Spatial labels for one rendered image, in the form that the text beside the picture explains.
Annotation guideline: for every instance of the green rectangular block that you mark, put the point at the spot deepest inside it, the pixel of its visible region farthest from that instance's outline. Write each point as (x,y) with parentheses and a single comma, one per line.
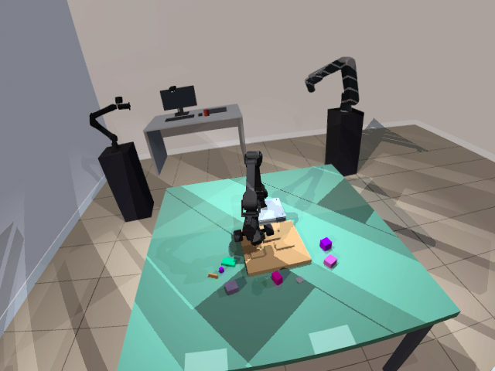
(229,262)

